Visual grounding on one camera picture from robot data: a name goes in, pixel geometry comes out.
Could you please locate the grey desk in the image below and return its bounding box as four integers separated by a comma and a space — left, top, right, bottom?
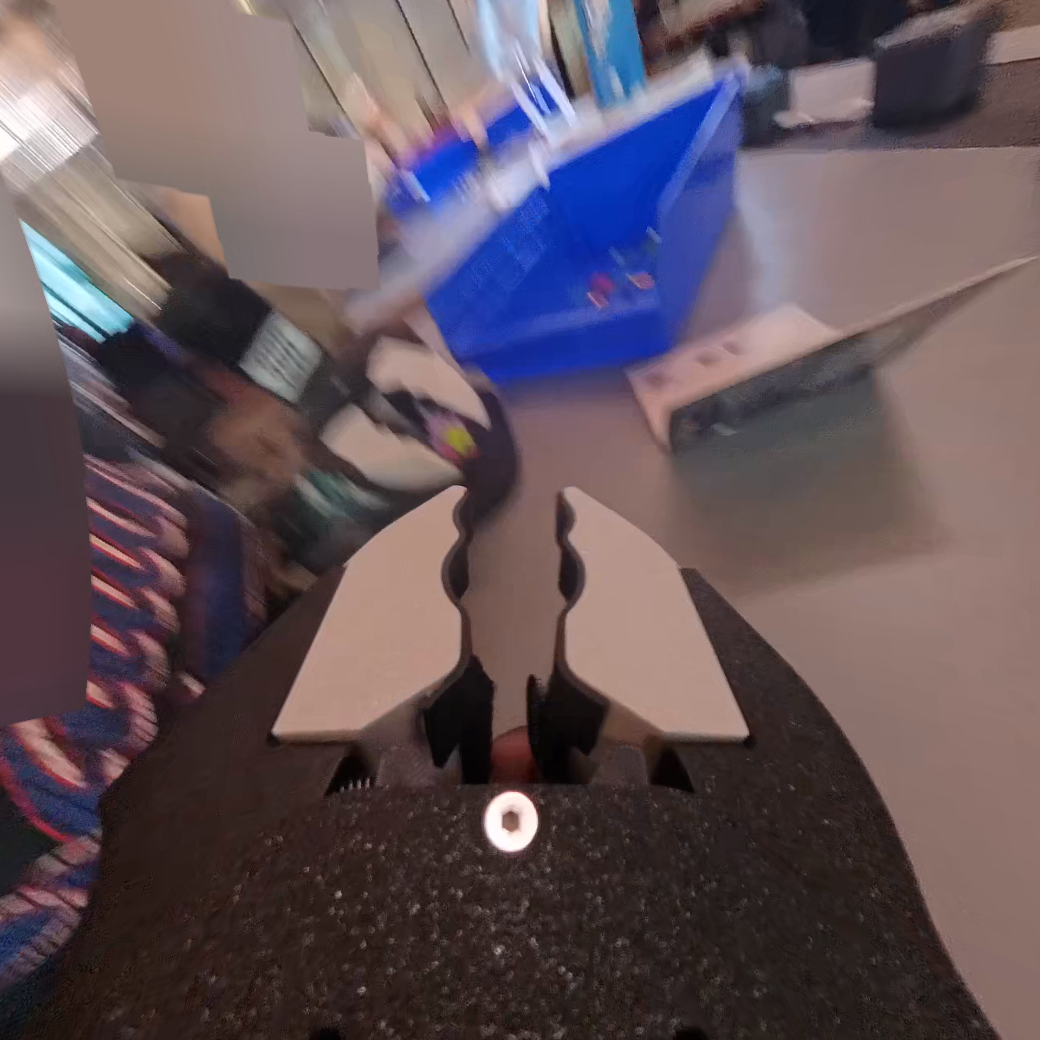
456, 148, 1040, 1040

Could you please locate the black device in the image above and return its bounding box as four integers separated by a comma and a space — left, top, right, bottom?
871, 5, 1005, 132

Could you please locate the blue printed carton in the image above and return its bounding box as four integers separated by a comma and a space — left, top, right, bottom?
573, 0, 652, 107

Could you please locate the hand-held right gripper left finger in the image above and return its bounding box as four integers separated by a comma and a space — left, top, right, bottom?
273, 486, 476, 766

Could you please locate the instruction booklet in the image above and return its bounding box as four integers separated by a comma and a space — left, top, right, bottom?
627, 255, 1040, 455

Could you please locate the pile of toy brick pieces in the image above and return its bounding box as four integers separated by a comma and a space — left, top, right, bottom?
582, 269, 664, 310

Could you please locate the blue storage bin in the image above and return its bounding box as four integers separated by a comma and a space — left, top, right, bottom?
378, 62, 750, 387

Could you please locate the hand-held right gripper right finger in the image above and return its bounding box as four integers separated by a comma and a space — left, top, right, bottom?
554, 486, 752, 768

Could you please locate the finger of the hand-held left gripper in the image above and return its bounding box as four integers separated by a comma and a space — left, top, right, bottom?
315, 404, 465, 494
367, 337, 492, 428

